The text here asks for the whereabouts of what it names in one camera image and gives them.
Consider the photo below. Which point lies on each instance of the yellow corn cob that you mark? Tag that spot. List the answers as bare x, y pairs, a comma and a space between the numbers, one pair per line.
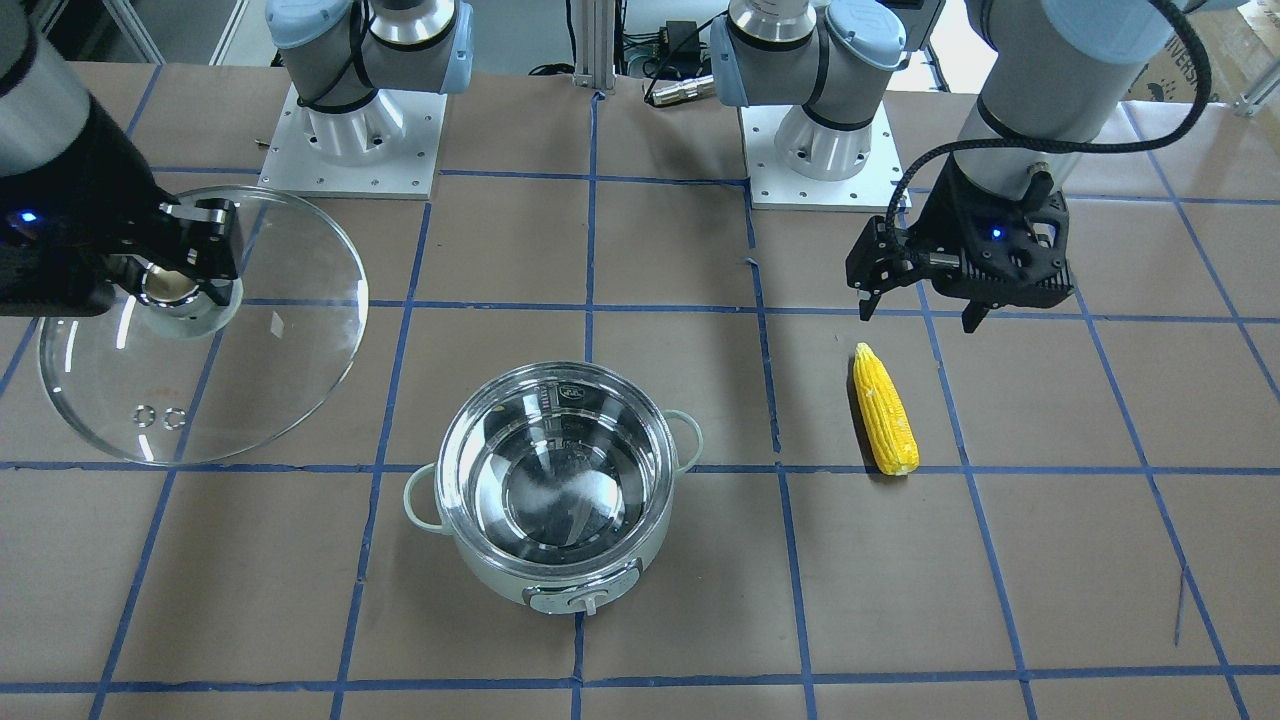
891, 438

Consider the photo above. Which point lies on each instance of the silver cylindrical connector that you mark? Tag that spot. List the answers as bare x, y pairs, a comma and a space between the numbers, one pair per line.
689, 90

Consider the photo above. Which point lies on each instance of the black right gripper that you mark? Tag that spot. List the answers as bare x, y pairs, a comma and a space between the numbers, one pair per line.
112, 178

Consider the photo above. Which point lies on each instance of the aluminium frame post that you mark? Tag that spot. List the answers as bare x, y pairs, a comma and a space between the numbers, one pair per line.
595, 27

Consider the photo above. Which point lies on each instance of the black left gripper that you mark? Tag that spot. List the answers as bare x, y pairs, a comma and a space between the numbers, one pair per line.
941, 222

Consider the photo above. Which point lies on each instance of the glass pot lid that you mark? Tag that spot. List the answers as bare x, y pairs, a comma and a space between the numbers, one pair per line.
172, 378

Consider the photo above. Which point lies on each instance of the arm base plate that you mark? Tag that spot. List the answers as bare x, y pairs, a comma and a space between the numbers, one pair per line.
400, 140
770, 170

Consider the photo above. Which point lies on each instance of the pale green electric pot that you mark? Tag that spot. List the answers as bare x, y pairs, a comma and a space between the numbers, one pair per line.
556, 482

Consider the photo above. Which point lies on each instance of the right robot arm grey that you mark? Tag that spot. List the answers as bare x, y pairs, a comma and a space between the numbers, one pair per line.
340, 55

